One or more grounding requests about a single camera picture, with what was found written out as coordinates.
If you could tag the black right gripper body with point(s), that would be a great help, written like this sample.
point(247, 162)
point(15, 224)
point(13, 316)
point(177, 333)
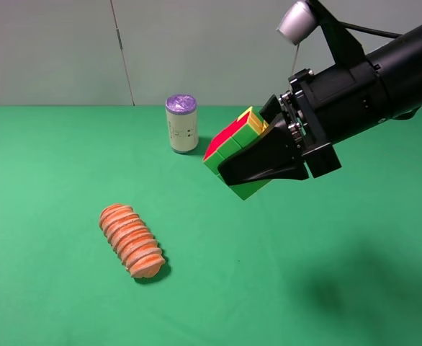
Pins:
point(336, 104)

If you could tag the multicolour puzzle cube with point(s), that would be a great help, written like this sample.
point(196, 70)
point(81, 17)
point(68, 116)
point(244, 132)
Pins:
point(239, 134)

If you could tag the orange sliced bread loaf toy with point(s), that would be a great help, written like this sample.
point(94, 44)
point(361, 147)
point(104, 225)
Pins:
point(132, 241)

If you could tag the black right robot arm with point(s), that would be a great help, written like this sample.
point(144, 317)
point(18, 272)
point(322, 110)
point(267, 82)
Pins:
point(398, 64)

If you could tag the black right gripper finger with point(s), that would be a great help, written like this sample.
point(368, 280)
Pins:
point(273, 155)
point(271, 109)

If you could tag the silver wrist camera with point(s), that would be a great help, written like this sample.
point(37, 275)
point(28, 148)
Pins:
point(294, 19)

